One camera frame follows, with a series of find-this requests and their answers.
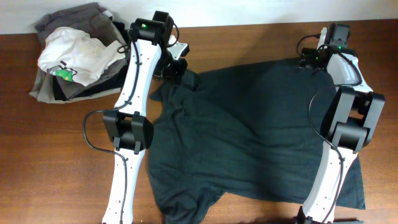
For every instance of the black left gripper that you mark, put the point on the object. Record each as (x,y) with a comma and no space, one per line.
(175,70)

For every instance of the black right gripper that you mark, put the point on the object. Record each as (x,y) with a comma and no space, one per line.
(310,61)

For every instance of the dark green t-shirt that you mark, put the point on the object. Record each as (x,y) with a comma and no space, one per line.
(247,130)

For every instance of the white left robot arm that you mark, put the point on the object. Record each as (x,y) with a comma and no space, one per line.
(155,54)

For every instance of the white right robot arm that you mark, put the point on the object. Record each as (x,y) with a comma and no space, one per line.
(348,125)

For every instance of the dark grey folded garment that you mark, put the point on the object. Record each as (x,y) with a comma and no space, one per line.
(75,17)

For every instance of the white printed t-shirt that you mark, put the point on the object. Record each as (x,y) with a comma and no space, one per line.
(74,56)

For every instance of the light grey folded garment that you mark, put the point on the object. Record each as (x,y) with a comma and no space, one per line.
(47,90)

